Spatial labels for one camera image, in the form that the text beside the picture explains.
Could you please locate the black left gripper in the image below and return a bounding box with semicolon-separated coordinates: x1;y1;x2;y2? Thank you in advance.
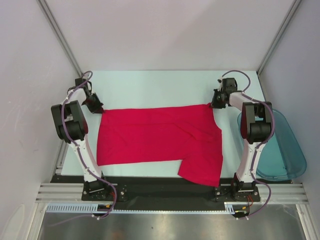
82;92;105;114

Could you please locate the red t shirt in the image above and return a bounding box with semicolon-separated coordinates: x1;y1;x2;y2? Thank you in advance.
96;104;223;187

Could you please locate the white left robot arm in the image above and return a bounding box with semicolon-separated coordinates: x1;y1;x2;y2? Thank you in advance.
50;76;111;200

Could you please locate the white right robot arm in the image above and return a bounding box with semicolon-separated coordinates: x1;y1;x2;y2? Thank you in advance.
210;77;275;202

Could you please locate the teal plastic basin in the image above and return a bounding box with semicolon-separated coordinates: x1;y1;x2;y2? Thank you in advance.
236;108;308;180

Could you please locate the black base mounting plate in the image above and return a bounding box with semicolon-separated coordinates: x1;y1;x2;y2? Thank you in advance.
51;175;261;209

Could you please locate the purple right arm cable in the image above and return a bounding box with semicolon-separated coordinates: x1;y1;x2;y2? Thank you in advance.
217;69;277;222

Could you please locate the left aluminium corner post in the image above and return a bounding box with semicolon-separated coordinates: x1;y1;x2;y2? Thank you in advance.
36;0;83;76

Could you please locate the aluminium corner post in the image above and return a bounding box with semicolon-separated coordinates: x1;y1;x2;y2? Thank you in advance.
36;0;83;76
256;0;304;77

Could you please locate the white cable duct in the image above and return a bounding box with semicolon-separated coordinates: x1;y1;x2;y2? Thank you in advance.
47;202;250;215

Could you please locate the right aluminium corner post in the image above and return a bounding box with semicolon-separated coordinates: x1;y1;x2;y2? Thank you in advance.
256;0;304;77

